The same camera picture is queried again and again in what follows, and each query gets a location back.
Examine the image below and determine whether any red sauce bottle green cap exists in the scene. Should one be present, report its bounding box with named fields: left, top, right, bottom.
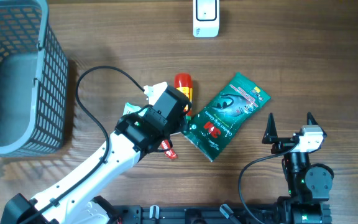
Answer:
left=173, top=73, right=194, bottom=121

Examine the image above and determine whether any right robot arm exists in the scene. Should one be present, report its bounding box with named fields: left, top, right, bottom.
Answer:
left=262, top=113, right=334, bottom=224

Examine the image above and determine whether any white barcode scanner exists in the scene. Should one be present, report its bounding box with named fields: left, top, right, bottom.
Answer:
left=193, top=0, right=220, bottom=38

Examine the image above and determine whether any pale teal tissue packet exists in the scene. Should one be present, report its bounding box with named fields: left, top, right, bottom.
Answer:
left=123, top=103, right=141, bottom=115

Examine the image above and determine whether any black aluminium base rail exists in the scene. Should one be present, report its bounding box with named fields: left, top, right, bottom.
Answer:
left=88, top=203, right=333, bottom=224

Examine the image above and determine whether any black left camera cable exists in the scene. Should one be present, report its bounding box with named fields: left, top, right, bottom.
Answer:
left=17, top=65, right=145, bottom=224

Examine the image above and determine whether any grey plastic mesh basket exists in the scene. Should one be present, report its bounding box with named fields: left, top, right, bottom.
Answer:
left=0, top=0, right=69, bottom=157

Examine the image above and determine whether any black camera cable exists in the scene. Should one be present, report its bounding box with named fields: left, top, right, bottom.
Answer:
left=237, top=142, right=300, bottom=224
left=17, top=65, right=145, bottom=224

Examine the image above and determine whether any red Nescafe stick sachet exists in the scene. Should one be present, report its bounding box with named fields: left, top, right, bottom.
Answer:
left=161, top=139, right=178, bottom=160

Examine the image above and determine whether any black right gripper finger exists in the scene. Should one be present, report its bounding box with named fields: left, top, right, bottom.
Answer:
left=262, top=113, right=278, bottom=144
left=306, top=112, right=327, bottom=137

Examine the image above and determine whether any black right camera cable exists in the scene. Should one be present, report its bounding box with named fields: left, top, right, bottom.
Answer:
left=237, top=142, right=300, bottom=224

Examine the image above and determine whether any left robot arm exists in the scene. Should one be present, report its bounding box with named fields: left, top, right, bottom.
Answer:
left=1, top=83, right=191, bottom=223

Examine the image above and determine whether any green 3M gloves packet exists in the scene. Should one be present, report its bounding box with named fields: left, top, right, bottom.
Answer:
left=183, top=73, right=270, bottom=161

